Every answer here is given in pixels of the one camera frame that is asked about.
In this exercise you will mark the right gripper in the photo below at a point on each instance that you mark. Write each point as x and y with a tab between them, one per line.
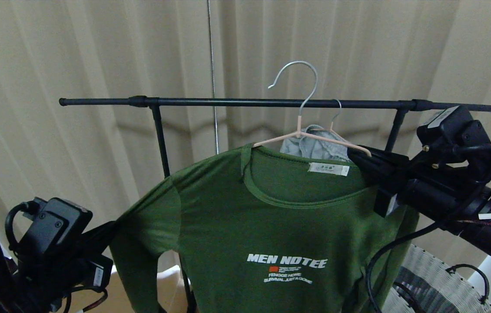
432	195

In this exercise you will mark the green long-sleeved shirt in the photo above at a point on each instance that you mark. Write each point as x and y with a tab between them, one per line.
228	217

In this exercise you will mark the white laundry basket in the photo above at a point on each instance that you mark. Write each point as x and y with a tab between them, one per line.
436	278

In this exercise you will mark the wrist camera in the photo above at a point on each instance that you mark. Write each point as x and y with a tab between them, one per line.
449	130
54	226

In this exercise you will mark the beige curtain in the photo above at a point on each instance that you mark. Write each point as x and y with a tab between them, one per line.
54	65

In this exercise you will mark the pink clothes hanger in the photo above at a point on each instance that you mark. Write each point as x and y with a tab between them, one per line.
300	126
340	111

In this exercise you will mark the black clothes rack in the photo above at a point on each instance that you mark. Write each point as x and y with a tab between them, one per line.
228	102

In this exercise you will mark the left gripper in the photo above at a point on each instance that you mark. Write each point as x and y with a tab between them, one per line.
97	269

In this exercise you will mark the pale grey shorts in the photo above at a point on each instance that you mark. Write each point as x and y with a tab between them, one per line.
315	148

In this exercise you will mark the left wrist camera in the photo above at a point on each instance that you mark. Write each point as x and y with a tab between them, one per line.
54	226

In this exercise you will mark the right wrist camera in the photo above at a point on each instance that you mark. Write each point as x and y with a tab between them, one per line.
449	130

